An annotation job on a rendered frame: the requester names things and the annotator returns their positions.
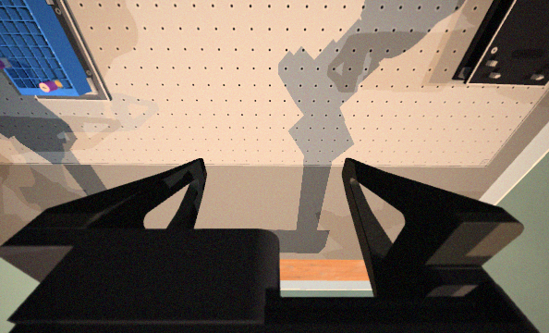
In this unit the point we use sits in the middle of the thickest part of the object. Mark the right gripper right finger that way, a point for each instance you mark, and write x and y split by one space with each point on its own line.
442 228

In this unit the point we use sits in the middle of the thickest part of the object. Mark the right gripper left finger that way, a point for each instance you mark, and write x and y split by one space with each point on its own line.
126 206

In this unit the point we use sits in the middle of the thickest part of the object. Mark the blue grid tube rack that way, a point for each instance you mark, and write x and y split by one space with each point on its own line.
56 60

